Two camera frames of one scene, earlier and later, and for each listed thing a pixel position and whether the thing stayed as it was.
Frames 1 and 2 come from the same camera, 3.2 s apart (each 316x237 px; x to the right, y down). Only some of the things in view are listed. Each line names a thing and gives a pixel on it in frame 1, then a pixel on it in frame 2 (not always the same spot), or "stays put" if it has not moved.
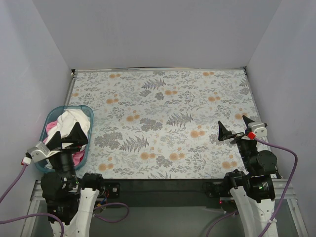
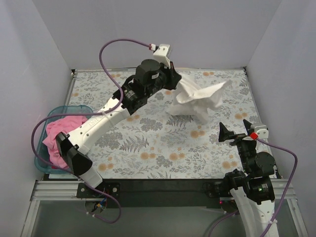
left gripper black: (65, 149) to (173, 75)
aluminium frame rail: (38, 201) stays put
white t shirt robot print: (66, 121) to (192, 98)
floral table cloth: (163, 123) stays put
